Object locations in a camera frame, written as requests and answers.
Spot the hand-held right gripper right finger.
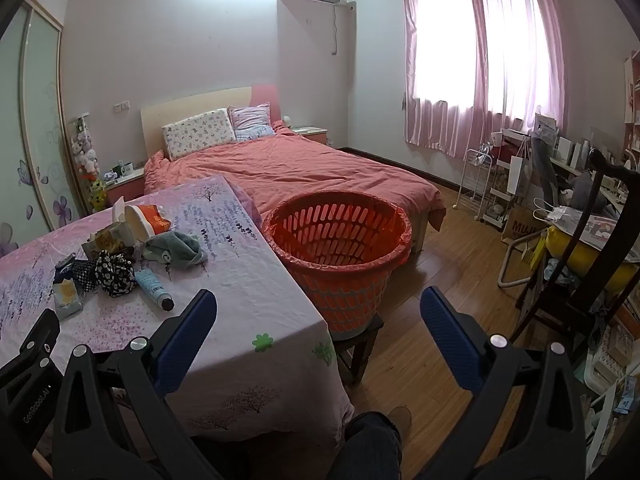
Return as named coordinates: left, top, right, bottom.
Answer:
left=419, top=286, right=588, bottom=480

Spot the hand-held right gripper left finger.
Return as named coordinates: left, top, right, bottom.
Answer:
left=52, top=288, right=219, bottom=480

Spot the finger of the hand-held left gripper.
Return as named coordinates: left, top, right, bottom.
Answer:
left=0, top=308, right=62, bottom=391

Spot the orange plastic laundry basket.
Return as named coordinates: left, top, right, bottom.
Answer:
left=261, top=191, right=413, bottom=341

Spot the light blue tube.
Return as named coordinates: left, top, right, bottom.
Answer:
left=135, top=268, right=176, bottom=312

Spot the small snack packet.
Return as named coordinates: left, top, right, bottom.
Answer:
left=52, top=280, right=85, bottom=321

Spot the pink floral printed tablecloth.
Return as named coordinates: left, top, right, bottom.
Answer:
left=0, top=175, right=356, bottom=456

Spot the teal cloth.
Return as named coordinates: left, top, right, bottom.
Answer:
left=142, top=231, right=208, bottom=266

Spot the black floral scrunchie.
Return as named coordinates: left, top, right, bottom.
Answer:
left=95, top=250, right=137, bottom=297

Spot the dark blue packet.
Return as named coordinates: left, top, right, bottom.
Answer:
left=54, top=255, right=76, bottom=283

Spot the dark wooden stool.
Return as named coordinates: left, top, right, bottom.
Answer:
left=330, top=315, right=385, bottom=386

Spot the black dotted scrunchie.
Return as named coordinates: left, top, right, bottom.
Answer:
left=70, top=258, right=101, bottom=293

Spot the brown shoe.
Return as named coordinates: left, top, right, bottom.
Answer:
left=387, top=406, right=412, bottom=433

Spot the orange snack bag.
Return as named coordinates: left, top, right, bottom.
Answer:
left=136, top=204, right=172, bottom=236

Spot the yellow snack bag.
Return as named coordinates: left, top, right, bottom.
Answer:
left=82, top=225, right=136, bottom=261

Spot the brown paper bag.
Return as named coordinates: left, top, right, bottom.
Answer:
left=502, top=205, right=551, bottom=252

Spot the person's leg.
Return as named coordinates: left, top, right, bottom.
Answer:
left=325, top=411, right=403, bottom=480

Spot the yellow cushion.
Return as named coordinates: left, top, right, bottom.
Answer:
left=545, top=225, right=640, bottom=286

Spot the white storage trolley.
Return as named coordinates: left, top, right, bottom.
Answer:
left=482, top=157, right=523, bottom=231

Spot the pink and white nightstand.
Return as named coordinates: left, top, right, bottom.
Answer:
left=290, top=126, right=328, bottom=147
left=102, top=167, right=147, bottom=206

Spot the pile of boxes and papers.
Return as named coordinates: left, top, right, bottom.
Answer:
left=582, top=325, right=640, bottom=463

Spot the dark wooden chair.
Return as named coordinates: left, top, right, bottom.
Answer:
left=510, top=149, right=640, bottom=356

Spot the white paper bag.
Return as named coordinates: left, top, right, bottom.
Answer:
left=506, top=156, right=531, bottom=195

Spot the floral print pillow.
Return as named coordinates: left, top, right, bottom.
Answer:
left=161, top=108, right=237, bottom=162

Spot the grey cloth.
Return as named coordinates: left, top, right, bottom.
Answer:
left=530, top=135, right=562, bottom=196

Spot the salmon pink duvet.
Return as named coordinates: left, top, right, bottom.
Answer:
left=143, top=122, right=447, bottom=233

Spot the clear tube of plush toys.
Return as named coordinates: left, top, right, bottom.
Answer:
left=67, top=112, right=108, bottom=213

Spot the pink striped pillow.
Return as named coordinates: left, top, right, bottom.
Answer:
left=228, top=103, right=277, bottom=142

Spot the cream and pink headboard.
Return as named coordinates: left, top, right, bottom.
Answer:
left=140, top=84, right=282, bottom=163

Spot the flower print sliding wardrobe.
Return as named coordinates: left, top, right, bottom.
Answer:
left=0, top=0, right=83, bottom=256

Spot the wooden bookshelf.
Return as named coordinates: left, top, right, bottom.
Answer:
left=620, top=50, right=640, bottom=161

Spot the pink curtain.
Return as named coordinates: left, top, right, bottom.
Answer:
left=395, top=0, right=571, bottom=158

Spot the white metal frame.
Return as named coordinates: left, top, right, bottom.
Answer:
left=497, top=240, right=531, bottom=291

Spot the white wire rack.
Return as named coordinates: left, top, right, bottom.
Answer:
left=460, top=146, right=493, bottom=221

